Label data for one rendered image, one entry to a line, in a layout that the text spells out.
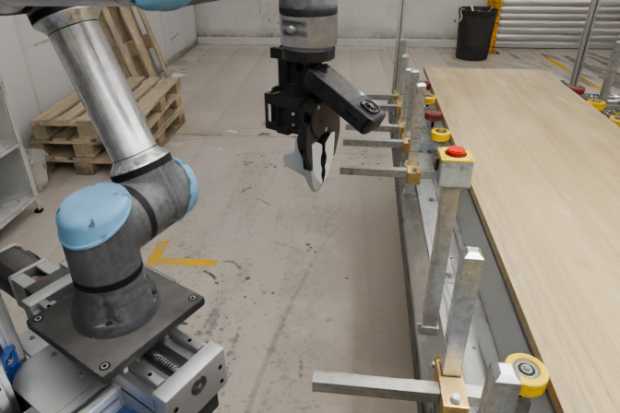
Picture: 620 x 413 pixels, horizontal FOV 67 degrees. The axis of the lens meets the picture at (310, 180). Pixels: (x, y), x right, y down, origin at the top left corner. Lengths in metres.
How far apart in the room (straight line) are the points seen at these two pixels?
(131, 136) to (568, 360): 0.94
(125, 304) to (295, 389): 1.33
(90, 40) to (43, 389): 0.61
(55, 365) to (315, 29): 0.76
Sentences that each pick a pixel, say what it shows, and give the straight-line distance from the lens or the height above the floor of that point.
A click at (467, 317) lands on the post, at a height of 1.00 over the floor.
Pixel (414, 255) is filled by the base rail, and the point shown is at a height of 0.70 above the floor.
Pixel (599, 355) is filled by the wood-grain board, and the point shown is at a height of 0.90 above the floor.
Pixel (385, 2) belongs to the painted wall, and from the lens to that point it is 8.18.
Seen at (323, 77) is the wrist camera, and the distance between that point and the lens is 0.62.
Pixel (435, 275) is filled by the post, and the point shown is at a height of 0.90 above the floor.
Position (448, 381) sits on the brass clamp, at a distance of 1.08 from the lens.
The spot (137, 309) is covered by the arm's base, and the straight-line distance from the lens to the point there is 0.90.
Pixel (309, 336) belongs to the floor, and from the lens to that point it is 2.30.
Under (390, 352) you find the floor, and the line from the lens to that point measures 2.26.
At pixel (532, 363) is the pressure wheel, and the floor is 0.91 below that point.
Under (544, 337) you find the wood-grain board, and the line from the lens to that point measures 1.15.
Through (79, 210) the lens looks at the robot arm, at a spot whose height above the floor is 1.26.
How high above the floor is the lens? 1.65
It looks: 28 degrees down
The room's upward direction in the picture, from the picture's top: straight up
